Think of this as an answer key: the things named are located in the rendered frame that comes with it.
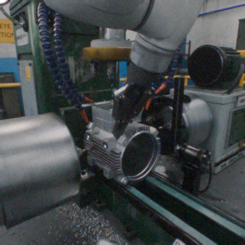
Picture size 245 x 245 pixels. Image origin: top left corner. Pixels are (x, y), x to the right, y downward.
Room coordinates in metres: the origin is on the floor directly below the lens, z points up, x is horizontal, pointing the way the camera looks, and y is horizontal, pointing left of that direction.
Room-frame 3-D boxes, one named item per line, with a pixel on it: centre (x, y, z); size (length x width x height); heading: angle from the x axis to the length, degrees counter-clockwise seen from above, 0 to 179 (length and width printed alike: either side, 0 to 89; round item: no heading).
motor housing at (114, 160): (0.66, 0.01, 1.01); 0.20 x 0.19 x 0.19; 39
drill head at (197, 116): (0.87, -0.24, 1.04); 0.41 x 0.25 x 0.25; 129
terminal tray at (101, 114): (0.69, 0.04, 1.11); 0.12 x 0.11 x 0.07; 39
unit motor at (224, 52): (1.04, -0.50, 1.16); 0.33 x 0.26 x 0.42; 129
